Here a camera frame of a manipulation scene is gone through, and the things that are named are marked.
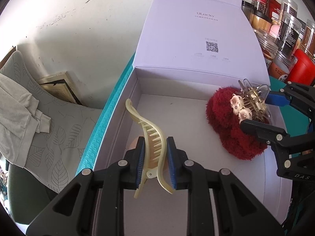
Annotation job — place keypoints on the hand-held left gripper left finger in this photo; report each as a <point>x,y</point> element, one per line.
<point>140,161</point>

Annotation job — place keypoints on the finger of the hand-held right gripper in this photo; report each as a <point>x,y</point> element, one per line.
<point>260,128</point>
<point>278,98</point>

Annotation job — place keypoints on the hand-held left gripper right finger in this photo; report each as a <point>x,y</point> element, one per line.
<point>172,163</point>

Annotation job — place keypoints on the clear gold hamster hair claw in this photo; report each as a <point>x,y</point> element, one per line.
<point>256,98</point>

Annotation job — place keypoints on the cream hair claw clip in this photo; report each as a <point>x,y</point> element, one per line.
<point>147,127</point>

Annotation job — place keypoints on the red fluffy scrunchie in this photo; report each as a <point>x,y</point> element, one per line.
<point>221,120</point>

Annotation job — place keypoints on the white gift box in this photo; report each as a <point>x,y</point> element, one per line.
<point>196,29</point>

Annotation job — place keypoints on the red canister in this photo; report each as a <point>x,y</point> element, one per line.
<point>302,66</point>

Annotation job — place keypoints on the teal bubble mailer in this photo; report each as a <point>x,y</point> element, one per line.
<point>98,137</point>

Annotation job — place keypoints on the group of clear spice jars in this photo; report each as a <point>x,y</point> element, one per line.
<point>288,27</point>

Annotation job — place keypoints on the grey leaf pattern chair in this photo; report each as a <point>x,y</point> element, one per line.
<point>61,132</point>

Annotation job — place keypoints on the pale grey garment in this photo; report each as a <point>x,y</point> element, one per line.
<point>17,118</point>

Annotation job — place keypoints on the gold frame leaning on wall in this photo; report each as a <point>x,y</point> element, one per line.
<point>59,86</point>

